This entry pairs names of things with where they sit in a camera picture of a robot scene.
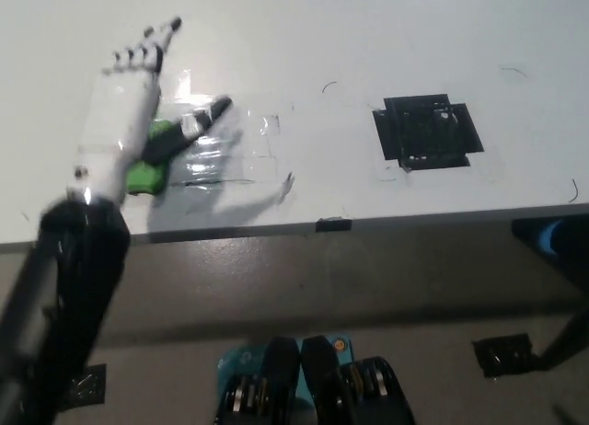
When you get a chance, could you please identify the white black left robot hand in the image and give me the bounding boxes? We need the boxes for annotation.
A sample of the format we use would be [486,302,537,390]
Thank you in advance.
[67,16,234,206]

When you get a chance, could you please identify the green whiteboard eraser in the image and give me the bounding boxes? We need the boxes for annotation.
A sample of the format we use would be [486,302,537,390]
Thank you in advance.
[126,119,180,196]

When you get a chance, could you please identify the clear tape patch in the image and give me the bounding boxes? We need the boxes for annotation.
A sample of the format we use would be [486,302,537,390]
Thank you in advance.
[158,68,282,187]

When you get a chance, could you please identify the teal cardboard router box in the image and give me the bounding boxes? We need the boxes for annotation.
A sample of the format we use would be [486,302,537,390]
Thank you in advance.
[215,332,354,425]

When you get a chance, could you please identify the black tape square patch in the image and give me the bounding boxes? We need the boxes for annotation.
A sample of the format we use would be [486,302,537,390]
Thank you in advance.
[371,93,485,171]

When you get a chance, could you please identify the black and blue object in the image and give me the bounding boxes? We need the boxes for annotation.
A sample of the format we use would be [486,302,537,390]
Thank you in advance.
[510,217,589,283]

